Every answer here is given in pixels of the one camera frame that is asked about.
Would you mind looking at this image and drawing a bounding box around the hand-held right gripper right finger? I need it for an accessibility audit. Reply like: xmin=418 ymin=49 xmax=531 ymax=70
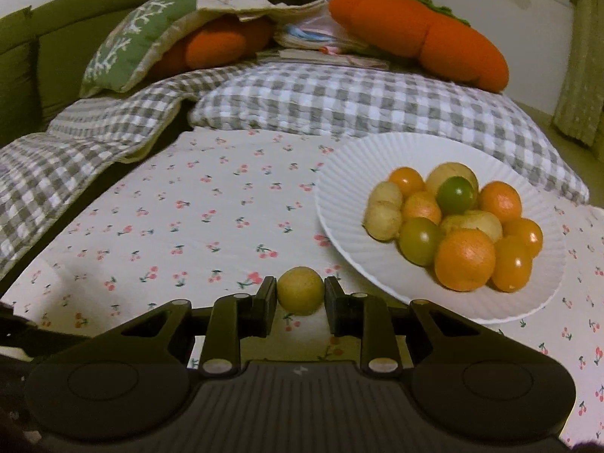
xmin=324 ymin=276 xmax=534 ymax=379

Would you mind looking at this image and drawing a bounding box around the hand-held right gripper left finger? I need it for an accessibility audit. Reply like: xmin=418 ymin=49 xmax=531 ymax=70
xmin=71 ymin=276 xmax=277 ymax=379

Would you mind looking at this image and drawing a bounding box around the white ribbed plate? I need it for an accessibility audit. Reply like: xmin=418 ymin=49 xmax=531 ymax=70
xmin=314 ymin=132 xmax=567 ymax=325

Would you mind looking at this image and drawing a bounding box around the large orange tangerine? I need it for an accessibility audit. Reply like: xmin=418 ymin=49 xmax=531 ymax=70
xmin=434 ymin=228 xmax=497 ymax=292

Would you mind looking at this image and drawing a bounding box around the large yellow pear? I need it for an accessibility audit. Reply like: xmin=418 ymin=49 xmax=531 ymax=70
xmin=440 ymin=210 xmax=504 ymax=243
xmin=425 ymin=162 xmax=479 ymax=196

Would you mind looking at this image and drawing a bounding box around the bright green tangerine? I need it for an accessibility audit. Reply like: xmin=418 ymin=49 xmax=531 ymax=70
xmin=436 ymin=176 xmax=477 ymax=214

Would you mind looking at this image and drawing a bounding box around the cherry print cloth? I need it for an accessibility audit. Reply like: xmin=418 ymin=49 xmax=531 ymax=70
xmin=0 ymin=127 xmax=604 ymax=449

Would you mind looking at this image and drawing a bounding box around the grey checked blanket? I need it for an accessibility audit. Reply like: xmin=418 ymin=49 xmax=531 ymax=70
xmin=0 ymin=63 xmax=237 ymax=279

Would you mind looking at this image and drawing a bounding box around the grey checked pillow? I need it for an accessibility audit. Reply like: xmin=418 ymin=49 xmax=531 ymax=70
xmin=189 ymin=61 xmax=590 ymax=203

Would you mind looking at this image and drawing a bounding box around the small orange cushion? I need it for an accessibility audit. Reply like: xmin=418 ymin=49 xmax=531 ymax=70
xmin=151 ymin=15 xmax=274 ymax=81

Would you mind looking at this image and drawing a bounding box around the pile of papers and packets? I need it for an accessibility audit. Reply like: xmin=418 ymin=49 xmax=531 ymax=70
xmin=257 ymin=2 xmax=392 ymax=71

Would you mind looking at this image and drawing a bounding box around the green sofa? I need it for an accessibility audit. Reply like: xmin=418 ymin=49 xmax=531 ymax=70
xmin=0 ymin=0 xmax=147 ymax=147

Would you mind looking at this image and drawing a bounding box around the large orange persimmon cushion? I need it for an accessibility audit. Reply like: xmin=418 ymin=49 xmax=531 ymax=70
xmin=328 ymin=0 xmax=510 ymax=94

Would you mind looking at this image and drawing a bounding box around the green embroidered cushion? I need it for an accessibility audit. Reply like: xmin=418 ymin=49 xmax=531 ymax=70
xmin=79 ymin=0 xmax=199 ymax=100

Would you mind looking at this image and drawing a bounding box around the beige curtain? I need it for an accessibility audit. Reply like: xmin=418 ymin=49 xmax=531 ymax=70
xmin=552 ymin=0 xmax=604 ymax=149

